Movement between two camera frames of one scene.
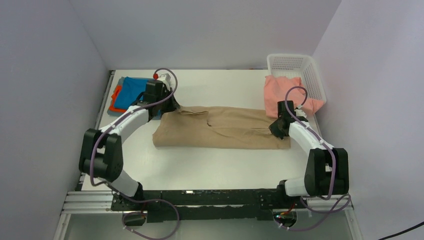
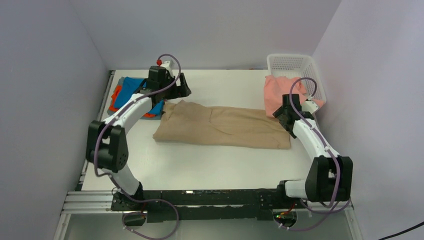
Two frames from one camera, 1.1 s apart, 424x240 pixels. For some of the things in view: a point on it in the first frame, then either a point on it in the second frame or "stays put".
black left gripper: (173, 106) → (180, 91)
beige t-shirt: (217, 126) stays put
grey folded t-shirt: (120, 82) stays put
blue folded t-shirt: (130, 87) stays put
